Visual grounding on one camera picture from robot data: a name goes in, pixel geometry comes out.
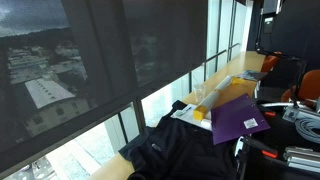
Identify grey coiled cable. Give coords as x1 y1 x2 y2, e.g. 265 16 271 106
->
294 117 320 145

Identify black window handrail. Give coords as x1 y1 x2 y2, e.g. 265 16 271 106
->
190 42 242 93

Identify yellow padded envelope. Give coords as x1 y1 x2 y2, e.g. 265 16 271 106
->
192 74 246 122

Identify black clamp with orange handle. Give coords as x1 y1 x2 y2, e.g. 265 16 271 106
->
238 134 280 180

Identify silver metal rails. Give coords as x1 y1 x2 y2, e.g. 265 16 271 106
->
282 145 320 175

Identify orange chair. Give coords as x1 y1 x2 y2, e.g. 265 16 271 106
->
260 51 283 74
280 69 320 103

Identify dark roller window shade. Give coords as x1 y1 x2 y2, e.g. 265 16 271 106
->
122 0 209 88
0 0 140 178

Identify wall-mounted control panel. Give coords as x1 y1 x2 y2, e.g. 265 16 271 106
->
262 15 275 35

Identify white plastic box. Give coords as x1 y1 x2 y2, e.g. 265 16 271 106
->
199 117 214 132

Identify black zip-up vest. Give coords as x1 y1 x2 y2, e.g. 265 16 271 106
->
118 99 242 180

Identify white paper sheet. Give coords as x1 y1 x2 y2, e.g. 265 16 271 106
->
170 103 209 129

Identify purple plastic folder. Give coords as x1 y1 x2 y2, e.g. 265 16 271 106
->
210 93 271 146

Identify grey bar with mount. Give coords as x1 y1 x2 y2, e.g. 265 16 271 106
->
260 100 320 123

